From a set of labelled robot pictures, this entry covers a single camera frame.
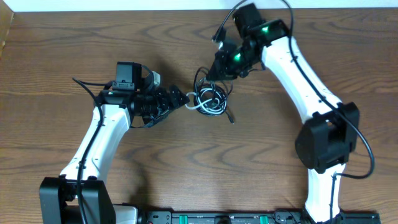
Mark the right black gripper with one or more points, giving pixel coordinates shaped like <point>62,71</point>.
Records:
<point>226,72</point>

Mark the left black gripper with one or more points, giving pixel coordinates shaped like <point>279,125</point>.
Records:
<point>167,104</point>

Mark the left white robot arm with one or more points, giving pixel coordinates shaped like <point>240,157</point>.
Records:
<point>79,194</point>

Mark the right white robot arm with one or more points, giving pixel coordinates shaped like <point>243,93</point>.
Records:
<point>330,128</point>

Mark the white back board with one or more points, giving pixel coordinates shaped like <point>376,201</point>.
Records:
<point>163,5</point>

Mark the cardboard side panel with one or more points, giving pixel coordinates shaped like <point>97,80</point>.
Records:
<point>7,16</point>

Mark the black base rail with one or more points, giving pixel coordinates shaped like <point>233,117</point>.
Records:
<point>280,216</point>

